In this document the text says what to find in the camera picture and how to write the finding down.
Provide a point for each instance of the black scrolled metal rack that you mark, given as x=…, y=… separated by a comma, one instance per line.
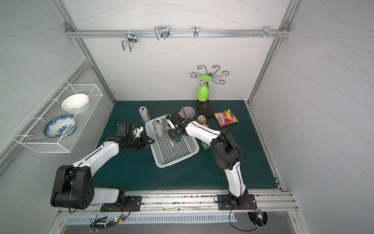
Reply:
x=215, y=76

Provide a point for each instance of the aluminium wall rail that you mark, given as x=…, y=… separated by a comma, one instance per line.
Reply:
x=177, y=33

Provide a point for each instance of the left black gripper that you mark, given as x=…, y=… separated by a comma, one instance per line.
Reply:
x=143, y=140

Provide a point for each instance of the single metal hook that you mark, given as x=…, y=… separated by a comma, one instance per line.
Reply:
x=195, y=32

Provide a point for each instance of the double metal hook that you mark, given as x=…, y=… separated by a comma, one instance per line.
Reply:
x=161, y=32
x=129, y=41

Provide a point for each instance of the orange Fanta can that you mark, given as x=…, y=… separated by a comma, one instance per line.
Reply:
x=201, y=119

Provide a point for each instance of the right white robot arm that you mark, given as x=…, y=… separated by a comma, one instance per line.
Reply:
x=225, y=150

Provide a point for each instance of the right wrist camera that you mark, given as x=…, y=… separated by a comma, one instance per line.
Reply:
x=174, y=119

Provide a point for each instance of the dark oval stand base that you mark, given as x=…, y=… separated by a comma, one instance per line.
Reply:
x=205, y=108

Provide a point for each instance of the white ceramic bowl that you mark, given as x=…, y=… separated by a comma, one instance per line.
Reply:
x=76, y=103

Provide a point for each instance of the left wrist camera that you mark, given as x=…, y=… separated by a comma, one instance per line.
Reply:
x=129, y=130

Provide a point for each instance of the pink ceramic cup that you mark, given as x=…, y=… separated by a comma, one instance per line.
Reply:
x=188, y=112

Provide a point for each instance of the white wire wall basket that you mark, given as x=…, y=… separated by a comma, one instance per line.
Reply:
x=30, y=132

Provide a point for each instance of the blue patterned plate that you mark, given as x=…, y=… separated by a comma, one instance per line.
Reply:
x=61, y=126

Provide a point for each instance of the green plastic goblet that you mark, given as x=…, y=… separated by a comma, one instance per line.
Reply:
x=203, y=92

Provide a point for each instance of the double metal hook middle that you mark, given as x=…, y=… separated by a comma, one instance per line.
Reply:
x=161, y=32

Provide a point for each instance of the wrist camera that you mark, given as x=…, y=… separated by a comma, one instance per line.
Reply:
x=129, y=130
x=174, y=119

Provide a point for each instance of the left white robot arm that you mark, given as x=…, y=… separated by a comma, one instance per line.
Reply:
x=74, y=187

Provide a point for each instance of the white Monster can label side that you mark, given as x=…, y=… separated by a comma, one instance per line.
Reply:
x=144, y=114

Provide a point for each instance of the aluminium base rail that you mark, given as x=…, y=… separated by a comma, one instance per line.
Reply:
x=205, y=201

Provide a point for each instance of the double metal hook left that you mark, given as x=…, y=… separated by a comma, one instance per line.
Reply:
x=129, y=41

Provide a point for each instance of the white Monster energy can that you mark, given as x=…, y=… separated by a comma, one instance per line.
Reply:
x=158, y=124

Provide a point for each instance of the white perforated plastic basket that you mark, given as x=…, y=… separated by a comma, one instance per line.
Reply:
x=165, y=150

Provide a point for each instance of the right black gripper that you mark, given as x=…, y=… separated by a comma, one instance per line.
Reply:
x=175, y=133

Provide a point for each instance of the Fox's fruits candy bag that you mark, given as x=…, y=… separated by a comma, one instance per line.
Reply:
x=225, y=118

